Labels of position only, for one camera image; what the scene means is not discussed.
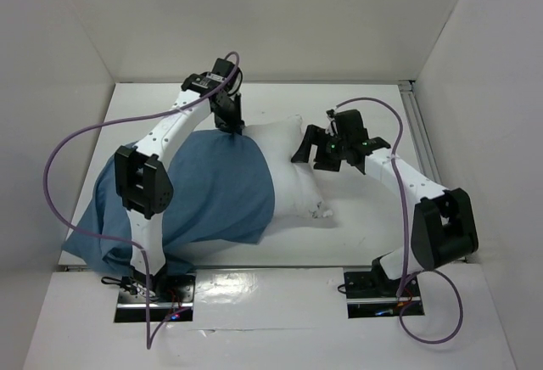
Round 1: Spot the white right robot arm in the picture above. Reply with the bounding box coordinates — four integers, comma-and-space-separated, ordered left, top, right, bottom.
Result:
291, 109, 479, 297

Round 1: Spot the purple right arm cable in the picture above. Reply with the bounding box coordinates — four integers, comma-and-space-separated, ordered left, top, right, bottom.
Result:
333, 97, 464, 341

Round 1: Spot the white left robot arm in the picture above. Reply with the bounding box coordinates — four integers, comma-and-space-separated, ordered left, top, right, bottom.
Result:
114, 52, 244, 301

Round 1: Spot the white pillow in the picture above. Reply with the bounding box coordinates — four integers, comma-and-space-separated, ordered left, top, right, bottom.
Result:
244, 115, 333, 219

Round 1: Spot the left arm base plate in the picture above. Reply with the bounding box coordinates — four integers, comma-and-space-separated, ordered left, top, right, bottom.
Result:
100, 273, 196, 323

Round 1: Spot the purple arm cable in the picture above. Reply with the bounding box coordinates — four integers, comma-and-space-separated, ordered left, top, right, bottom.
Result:
43, 51, 243, 350
333, 97, 464, 341

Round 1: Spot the aluminium frame rail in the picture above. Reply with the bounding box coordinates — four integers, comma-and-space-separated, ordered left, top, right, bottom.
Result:
398, 80, 441, 183

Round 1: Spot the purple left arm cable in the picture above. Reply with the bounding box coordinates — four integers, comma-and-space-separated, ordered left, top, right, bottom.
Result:
43, 51, 243, 350

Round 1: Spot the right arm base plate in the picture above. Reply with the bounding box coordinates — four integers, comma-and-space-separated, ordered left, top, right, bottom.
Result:
337, 270, 424, 319

